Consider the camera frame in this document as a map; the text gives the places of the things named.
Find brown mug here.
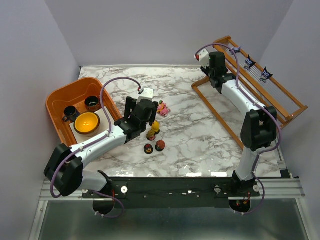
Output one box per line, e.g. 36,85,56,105
84,95,101,112

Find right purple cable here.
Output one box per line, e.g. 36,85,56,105
195,42,283,216

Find wooden tiered shelf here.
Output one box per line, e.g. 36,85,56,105
191,35,309,151

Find black bat-eared figurine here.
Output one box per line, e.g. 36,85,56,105
259,67,273,83

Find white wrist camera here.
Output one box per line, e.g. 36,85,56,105
195,49,210,68
137,87,154,102

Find olive hat figurine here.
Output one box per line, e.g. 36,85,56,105
146,130,156,141

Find yellow bowl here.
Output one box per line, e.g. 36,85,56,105
74,112,101,135

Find purple cable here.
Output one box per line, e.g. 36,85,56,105
195,42,283,216
50,76,145,199

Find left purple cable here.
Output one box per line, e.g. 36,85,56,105
50,76,145,199

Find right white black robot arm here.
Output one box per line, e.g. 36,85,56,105
197,49,277,192

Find black metal base frame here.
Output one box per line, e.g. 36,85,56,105
82,174,261,210

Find black purple bow figurine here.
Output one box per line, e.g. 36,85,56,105
243,55,257,71

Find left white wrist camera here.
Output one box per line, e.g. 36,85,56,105
137,87,154,102

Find pink bear yellow flower figurine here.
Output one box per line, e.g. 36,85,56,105
157,100,167,113

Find red hair figurine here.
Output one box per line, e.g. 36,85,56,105
155,140,166,152

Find purple small figurine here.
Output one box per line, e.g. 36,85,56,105
229,46,241,55

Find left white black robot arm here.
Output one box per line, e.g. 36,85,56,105
44,97,158,198

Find black round base figurine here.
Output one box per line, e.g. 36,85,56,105
143,144,154,155

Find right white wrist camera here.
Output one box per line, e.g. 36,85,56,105
195,49,210,68

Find black mug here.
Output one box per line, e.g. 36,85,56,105
62,105,80,122

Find yellow helmet figurine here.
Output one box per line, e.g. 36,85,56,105
151,120,160,135

